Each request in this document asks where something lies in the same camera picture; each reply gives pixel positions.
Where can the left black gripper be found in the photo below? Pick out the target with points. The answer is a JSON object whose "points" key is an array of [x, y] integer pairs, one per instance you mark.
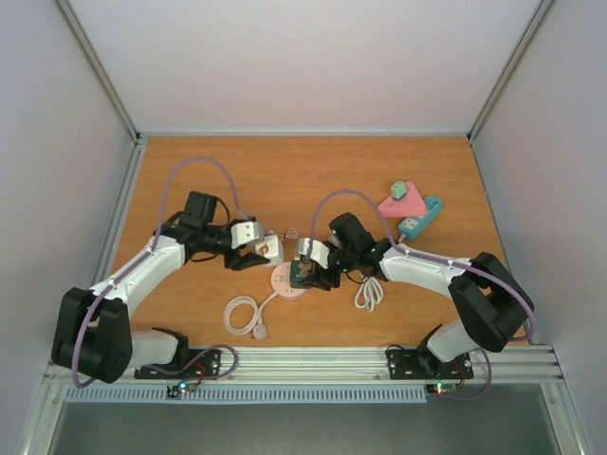
{"points": [[247, 261]]}

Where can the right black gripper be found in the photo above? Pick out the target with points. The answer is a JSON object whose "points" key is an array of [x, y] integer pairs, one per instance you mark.
{"points": [[317, 281]]}

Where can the green cube socket adapter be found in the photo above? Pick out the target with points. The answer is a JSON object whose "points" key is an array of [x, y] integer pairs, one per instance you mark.
{"points": [[300, 274]]}

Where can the white cube socket adapter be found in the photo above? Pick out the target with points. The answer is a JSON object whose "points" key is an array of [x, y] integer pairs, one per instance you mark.
{"points": [[271, 248]]}

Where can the round pink power strip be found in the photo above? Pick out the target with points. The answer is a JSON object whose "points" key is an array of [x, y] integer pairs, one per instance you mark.
{"points": [[280, 283]]}

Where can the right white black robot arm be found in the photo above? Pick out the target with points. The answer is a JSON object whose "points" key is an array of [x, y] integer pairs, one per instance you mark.
{"points": [[490, 304]]}

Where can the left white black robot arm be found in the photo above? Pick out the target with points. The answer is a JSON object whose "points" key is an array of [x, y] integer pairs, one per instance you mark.
{"points": [[93, 335]]}

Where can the light green plug adapter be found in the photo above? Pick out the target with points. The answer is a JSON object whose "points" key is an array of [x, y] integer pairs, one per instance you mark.
{"points": [[398, 190]]}

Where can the teal power strip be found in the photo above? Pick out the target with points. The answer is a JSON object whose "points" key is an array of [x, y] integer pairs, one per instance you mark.
{"points": [[411, 227]]}

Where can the pink triangular power strip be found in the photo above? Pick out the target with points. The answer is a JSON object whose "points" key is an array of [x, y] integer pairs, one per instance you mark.
{"points": [[412, 204]]}

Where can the left controller board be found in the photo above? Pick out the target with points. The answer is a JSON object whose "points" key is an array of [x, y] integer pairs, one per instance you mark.
{"points": [[180, 390]]}

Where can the controller board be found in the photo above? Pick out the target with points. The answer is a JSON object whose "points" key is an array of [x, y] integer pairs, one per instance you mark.
{"points": [[442, 388], [180, 390]]}

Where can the right controller board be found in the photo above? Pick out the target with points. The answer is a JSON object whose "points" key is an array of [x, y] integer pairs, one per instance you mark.
{"points": [[442, 388]]}

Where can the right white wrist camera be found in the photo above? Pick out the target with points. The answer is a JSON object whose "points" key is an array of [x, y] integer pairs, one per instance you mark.
{"points": [[312, 250]]}

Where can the aluminium front rail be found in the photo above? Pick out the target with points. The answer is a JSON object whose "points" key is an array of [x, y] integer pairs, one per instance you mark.
{"points": [[514, 365]]}

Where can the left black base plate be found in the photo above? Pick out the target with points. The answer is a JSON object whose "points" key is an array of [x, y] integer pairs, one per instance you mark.
{"points": [[209, 362]]}

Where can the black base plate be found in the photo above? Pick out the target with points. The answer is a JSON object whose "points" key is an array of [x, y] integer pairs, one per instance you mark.
{"points": [[408, 363], [209, 362]]}

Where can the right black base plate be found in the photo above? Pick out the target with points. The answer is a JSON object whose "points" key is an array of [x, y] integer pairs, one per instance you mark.
{"points": [[408, 363]]}

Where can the grey slotted cable duct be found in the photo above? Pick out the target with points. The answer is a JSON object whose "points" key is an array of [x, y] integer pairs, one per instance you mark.
{"points": [[231, 394]]}

